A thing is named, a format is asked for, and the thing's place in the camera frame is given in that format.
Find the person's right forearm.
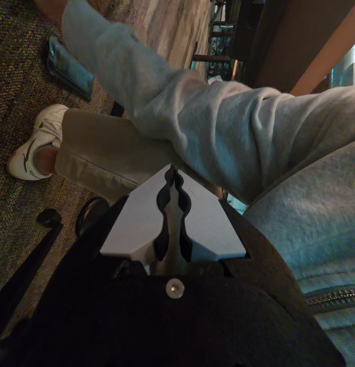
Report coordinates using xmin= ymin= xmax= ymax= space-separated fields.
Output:
xmin=61 ymin=0 xmax=355 ymax=205

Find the blue plastic packet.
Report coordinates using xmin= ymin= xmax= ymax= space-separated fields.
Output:
xmin=47 ymin=36 xmax=95 ymax=101

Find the black swivel chair base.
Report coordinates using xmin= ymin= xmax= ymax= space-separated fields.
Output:
xmin=0 ymin=196 xmax=112 ymax=342

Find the person's khaki trouser leg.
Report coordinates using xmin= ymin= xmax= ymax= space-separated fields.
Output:
xmin=34 ymin=109 xmax=224 ymax=201

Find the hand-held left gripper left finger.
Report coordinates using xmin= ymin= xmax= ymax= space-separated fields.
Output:
xmin=99 ymin=164 xmax=175 ymax=276

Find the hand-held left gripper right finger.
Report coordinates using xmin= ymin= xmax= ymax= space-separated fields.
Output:
xmin=174 ymin=169 xmax=247 ymax=264

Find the white sneaker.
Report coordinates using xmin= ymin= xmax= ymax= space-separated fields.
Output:
xmin=7 ymin=104 xmax=69 ymax=181

